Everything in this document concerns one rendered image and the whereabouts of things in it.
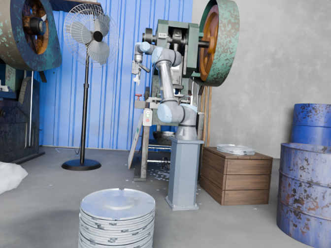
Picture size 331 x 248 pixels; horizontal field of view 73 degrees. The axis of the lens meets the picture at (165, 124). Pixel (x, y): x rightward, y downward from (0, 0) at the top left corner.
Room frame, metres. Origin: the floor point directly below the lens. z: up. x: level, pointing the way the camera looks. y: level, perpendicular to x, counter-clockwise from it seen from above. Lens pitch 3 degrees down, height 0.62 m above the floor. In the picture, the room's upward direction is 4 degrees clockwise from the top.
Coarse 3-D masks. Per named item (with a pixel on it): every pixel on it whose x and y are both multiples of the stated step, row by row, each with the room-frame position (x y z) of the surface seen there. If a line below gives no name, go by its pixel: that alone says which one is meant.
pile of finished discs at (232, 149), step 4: (220, 144) 1.85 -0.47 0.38; (224, 144) 1.88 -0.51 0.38; (228, 144) 1.89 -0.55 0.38; (220, 148) 1.69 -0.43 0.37; (224, 148) 1.66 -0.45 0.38; (228, 148) 1.69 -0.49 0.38; (232, 148) 1.70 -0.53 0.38; (236, 148) 1.69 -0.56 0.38; (240, 148) 1.70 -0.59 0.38; (244, 148) 1.76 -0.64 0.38; (248, 148) 1.78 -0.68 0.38; (252, 148) 1.77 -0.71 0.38; (224, 152) 1.66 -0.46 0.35; (228, 152) 1.63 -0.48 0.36; (232, 152) 1.68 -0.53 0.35; (236, 152) 1.61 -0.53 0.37; (240, 152) 1.60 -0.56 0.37; (244, 152) 1.62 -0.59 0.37; (248, 152) 1.62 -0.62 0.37; (252, 152) 1.64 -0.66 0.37
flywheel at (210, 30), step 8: (216, 8) 2.11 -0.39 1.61; (208, 16) 2.36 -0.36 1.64; (216, 16) 2.21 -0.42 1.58; (208, 24) 2.42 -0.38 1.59; (216, 24) 2.19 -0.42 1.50; (208, 32) 2.44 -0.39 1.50; (216, 32) 2.19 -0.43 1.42; (208, 40) 2.28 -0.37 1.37; (216, 40) 2.14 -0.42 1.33; (200, 48) 2.58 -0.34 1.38; (208, 48) 2.26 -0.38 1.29; (200, 56) 2.58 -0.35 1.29; (208, 56) 2.36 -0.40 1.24; (200, 64) 2.54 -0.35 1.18; (208, 64) 2.34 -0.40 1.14; (200, 72) 2.49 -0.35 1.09; (208, 72) 2.19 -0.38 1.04
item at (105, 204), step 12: (96, 192) 0.95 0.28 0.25; (108, 192) 0.97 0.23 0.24; (120, 192) 0.98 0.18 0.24; (132, 192) 0.99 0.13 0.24; (144, 192) 0.98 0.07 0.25; (84, 204) 0.83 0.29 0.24; (96, 204) 0.84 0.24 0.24; (108, 204) 0.83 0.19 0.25; (120, 204) 0.84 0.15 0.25; (132, 204) 0.85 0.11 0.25; (144, 204) 0.87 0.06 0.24; (96, 216) 0.74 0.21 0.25; (108, 216) 0.75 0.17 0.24; (120, 216) 0.76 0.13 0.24; (132, 216) 0.76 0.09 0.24
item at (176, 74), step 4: (180, 64) 2.17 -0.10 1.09; (172, 68) 2.16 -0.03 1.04; (176, 68) 2.16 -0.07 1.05; (180, 68) 2.17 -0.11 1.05; (172, 72) 2.15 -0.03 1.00; (176, 72) 2.16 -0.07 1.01; (180, 72) 2.17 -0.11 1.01; (172, 76) 2.13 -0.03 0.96; (176, 76) 2.13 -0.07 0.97; (180, 76) 2.17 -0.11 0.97; (172, 80) 2.13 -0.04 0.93; (176, 80) 2.13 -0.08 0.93; (180, 80) 2.17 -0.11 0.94; (176, 84) 2.16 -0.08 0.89; (180, 84) 2.17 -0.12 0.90
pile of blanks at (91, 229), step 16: (80, 208) 0.80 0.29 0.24; (80, 224) 0.80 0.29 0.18; (96, 224) 0.74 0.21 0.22; (112, 224) 0.75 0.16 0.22; (128, 224) 0.75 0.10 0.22; (144, 224) 0.78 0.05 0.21; (80, 240) 0.78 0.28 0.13; (96, 240) 0.75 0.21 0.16; (112, 240) 0.74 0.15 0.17; (128, 240) 0.74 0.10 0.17; (144, 240) 0.78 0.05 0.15
